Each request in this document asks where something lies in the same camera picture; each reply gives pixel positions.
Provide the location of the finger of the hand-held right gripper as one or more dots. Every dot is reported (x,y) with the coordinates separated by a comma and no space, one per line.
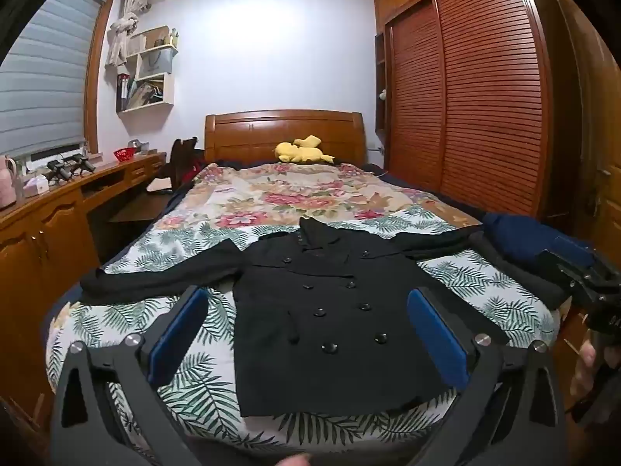
(567,272)
(575,251)

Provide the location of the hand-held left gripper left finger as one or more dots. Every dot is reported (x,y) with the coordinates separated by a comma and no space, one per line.
(177,335)

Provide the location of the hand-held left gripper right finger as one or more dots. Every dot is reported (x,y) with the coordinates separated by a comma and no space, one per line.
(436,335)

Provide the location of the black button coat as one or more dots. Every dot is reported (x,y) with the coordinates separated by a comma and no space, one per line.
(330,272)

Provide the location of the person's right hand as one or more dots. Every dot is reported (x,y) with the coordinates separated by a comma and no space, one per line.
(584,364)

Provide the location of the dark grey folded garment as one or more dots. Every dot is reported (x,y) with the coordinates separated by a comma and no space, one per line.
(524,276)

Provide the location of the bed with leaf-print cover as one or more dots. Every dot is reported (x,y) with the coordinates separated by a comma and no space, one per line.
(121,320)

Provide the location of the navy folded garment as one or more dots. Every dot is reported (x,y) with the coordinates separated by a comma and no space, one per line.
(514,238)

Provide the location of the wooden door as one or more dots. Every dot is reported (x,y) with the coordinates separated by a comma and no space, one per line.
(596,155)

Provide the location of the wooden desk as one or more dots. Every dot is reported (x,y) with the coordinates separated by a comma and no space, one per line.
(48,233)

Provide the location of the wooden louvred wardrobe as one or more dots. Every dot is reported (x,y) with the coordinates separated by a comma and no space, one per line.
(485,107)

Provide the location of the navy bed sheet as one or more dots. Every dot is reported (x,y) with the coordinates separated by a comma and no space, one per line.
(383,171)

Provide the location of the dark chair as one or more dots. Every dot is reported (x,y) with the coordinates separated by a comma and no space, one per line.
(182,155)

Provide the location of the floral blanket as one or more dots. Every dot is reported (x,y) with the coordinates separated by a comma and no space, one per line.
(291,194)

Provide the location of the red basket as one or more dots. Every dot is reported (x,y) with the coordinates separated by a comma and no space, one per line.
(125,154)

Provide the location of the black devices on desk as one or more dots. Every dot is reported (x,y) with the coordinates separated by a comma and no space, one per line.
(68,167)

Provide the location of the tissue box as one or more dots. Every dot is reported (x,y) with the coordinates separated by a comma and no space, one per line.
(36,188)

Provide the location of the wooden bed headboard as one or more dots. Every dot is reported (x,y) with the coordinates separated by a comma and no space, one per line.
(252,136)

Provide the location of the yellow plush toy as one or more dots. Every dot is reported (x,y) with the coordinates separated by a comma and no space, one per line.
(296,152)

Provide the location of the pink kettle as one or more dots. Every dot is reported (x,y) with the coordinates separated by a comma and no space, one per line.
(8,187)

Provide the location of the small white figurine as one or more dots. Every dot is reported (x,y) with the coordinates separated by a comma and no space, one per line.
(382,95)

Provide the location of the grey window blind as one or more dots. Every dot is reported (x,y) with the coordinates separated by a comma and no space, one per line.
(43,82)

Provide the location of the beige tied curtain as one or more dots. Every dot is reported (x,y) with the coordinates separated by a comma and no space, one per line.
(123,24)

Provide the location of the white wall shelf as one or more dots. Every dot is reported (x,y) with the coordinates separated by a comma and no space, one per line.
(150,70)

